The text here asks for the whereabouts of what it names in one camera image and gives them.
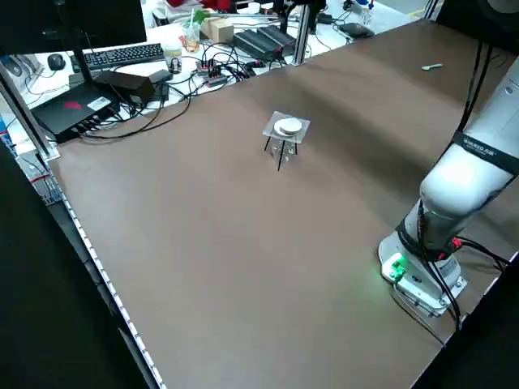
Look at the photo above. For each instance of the black computer monitor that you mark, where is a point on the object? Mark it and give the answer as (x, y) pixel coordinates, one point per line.
(73, 20)

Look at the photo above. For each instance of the black finned metal device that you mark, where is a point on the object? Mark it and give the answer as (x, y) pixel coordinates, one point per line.
(263, 40)

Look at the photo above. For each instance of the black rectangular power brick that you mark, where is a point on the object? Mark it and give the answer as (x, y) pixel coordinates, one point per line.
(125, 85)

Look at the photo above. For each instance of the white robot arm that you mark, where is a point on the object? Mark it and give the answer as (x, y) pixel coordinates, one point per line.
(458, 190)

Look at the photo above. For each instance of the black monitor stand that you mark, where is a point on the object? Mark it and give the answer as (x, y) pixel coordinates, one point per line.
(83, 62)

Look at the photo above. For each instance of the black router red logo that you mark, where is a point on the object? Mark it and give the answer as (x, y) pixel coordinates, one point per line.
(73, 109)

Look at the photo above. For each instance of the black computer mouse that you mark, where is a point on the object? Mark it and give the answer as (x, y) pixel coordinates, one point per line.
(56, 61)

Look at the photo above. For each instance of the aluminium frame post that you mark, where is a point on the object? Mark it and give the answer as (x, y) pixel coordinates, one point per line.
(302, 36)
(24, 113)

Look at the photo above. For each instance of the small black power adapter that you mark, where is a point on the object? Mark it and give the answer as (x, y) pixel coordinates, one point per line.
(161, 83)

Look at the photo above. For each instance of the small pale plastic spoon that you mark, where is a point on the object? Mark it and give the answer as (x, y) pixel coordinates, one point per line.
(430, 67)

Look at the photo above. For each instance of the brown cardboard box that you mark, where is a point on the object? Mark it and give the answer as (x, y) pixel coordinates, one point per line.
(221, 29)

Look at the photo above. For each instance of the black keyboard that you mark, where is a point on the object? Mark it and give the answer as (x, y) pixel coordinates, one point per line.
(121, 54)

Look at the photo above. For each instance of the white plastic cup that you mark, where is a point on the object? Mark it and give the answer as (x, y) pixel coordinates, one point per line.
(173, 48)

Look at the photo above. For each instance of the grey usb hub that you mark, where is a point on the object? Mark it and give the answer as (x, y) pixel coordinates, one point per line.
(211, 75)

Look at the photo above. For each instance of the plastic drink cup with straw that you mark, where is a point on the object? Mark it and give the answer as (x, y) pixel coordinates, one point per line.
(190, 40)

